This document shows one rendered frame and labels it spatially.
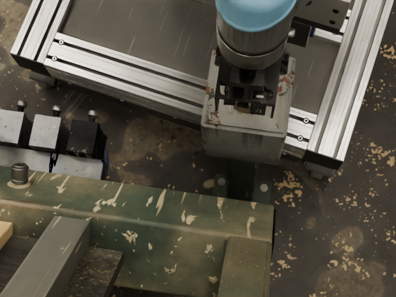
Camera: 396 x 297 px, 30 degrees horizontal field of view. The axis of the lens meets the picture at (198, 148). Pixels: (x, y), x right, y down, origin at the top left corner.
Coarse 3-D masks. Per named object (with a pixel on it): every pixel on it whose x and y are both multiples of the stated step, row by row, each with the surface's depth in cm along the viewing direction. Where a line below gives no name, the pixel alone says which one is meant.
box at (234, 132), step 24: (216, 72) 103; (288, 72) 103; (288, 96) 102; (216, 120) 101; (240, 120) 101; (264, 120) 101; (288, 120) 102; (216, 144) 110; (240, 144) 108; (264, 144) 106
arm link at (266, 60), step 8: (216, 24) 75; (224, 48) 76; (280, 48) 76; (224, 56) 78; (232, 56) 76; (240, 56) 75; (248, 56) 74; (256, 56) 74; (264, 56) 75; (272, 56) 76; (240, 64) 77; (248, 64) 76; (256, 64) 76; (264, 64) 77
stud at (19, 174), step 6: (18, 162) 107; (12, 168) 106; (18, 168) 106; (24, 168) 106; (12, 174) 106; (18, 174) 106; (24, 174) 106; (12, 180) 107; (18, 180) 106; (24, 180) 107
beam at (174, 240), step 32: (0, 192) 104; (32, 192) 105; (64, 192) 107; (96, 192) 108; (128, 192) 109; (160, 192) 110; (32, 224) 103; (96, 224) 102; (128, 224) 101; (160, 224) 101; (192, 224) 101; (224, 224) 102; (256, 224) 103; (128, 256) 103; (160, 256) 102; (192, 256) 101; (160, 288) 104; (192, 288) 103
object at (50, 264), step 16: (64, 224) 100; (80, 224) 100; (48, 240) 95; (64, 240) 95; (80, 240) 97; (32, 256) 91; (48, 256) 91; (64, 256) 92; (80, 256) 98; (16, 272) 87; (32, 272) 88; (48, 272) 88; (64, 272) 91; (16, 288) 84; (32, 288) 84; (48, 288) 85; (64, 288) 92
